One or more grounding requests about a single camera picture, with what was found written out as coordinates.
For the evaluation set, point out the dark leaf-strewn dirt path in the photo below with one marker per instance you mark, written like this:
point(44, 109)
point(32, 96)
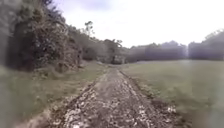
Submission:
point(111, 100)

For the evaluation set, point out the distant row of trees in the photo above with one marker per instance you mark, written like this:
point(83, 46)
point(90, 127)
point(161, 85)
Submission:
point(180, 50)

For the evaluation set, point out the robot's own part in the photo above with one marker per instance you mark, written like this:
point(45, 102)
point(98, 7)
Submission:
point(76, 126)

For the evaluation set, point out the wood of dark trees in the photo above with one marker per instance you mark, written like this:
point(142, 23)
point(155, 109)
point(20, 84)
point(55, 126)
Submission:
point(43, 40)

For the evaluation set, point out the grass field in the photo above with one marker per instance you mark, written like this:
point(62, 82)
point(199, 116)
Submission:
point(186, 83)

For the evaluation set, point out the grass verge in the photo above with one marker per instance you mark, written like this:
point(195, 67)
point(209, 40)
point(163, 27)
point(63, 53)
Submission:
point(40, 90)

